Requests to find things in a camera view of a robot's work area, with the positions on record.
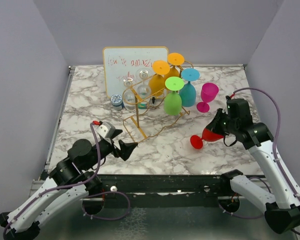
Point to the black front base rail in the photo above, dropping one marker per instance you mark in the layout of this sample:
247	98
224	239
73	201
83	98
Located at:
160	191

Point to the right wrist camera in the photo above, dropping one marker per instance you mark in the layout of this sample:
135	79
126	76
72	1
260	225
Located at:
238	108

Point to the blue white small can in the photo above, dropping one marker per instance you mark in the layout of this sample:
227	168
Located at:
117	102

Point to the front clear wine glass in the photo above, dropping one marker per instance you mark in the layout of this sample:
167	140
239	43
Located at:
129	95

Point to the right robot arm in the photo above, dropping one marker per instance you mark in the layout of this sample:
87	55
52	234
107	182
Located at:
281	208

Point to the teal wine glass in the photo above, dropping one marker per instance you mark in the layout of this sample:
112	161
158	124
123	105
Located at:
188	92

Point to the pink wine glass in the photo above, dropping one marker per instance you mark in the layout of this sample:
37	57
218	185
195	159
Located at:
208	93

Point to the red wine glass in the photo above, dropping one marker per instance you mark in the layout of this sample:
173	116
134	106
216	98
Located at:
207	135

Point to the rear orange wine glass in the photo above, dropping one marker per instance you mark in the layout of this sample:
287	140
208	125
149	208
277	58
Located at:
174	59

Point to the front orange wine glass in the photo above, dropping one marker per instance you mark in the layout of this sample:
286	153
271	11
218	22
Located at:
157	82

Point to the yellow framed whiteboard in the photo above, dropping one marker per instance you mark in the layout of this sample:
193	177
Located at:
135	62

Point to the rear clear wine glass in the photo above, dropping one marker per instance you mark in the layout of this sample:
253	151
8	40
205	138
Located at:
143	88

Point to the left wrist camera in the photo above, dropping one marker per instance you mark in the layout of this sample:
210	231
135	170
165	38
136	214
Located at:
104	129

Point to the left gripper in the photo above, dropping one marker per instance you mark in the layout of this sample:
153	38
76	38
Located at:
126	149

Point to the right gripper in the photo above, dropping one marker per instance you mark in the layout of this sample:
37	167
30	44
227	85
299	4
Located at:
214	125

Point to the gold wire glass rack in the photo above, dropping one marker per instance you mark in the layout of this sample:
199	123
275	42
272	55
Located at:
150	122

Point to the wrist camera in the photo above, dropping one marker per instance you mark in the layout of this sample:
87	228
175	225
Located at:
104	129
238	108

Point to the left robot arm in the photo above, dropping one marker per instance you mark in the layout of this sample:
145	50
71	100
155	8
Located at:
73	178

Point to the green wine glass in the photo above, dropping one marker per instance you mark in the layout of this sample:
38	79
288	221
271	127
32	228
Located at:
173	101

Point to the clear wine glass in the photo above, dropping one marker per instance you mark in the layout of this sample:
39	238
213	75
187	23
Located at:
129	95
143	88

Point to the orange wine glass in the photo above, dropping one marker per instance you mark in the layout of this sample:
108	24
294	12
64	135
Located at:
157	82
174	59

